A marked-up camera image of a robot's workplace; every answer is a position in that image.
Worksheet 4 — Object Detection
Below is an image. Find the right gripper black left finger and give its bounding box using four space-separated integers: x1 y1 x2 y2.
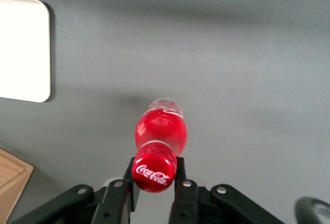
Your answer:
11 157 141 224

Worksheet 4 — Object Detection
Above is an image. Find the beige rectangular tray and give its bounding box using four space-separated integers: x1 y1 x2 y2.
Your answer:
0 0 52 104

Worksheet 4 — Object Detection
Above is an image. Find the red coke bottle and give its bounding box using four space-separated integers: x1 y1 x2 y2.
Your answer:
130 96 189 194

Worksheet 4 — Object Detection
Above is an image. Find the wooden drawer cabinet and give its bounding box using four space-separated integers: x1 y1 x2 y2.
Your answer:
0 148 35 224

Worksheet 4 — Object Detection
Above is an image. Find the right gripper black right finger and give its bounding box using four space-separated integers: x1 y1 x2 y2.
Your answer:
168 157 284 224

